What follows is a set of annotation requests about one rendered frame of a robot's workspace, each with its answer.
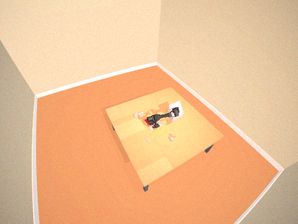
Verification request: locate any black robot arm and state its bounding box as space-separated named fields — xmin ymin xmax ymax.
xmin=147 ymin=107 xmax=180 ymax=125

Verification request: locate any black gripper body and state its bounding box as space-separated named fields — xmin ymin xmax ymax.
xmin=154 ymin=121 xmax=160 ymax=128

